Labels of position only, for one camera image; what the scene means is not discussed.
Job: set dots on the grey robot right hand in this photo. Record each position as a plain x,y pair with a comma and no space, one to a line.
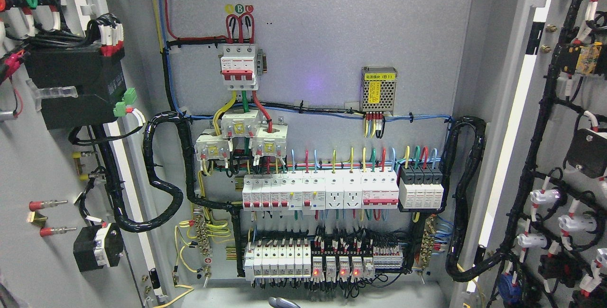
279,302

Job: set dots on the grey cabinet door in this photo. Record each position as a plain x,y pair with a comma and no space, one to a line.
39,220
531,226

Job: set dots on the white lower breaker row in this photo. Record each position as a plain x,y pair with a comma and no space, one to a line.
274,260

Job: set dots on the relay terminal row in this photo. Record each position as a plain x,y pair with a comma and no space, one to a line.
352,258

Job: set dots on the white red breaker row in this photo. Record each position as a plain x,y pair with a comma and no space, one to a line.
318,190

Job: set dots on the white current transformer group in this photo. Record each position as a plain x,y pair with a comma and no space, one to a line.
240,129

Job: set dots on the black white surge protector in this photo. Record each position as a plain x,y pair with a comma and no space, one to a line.
421,190

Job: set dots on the red white main breaker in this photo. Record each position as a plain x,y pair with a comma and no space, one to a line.
242,65

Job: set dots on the metal mesh power supply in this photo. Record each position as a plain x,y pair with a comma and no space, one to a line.
378,88

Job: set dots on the black digital power meter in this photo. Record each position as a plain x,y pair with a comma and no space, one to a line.
79,85

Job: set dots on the yellow terminal post block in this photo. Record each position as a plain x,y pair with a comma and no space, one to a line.
87,166

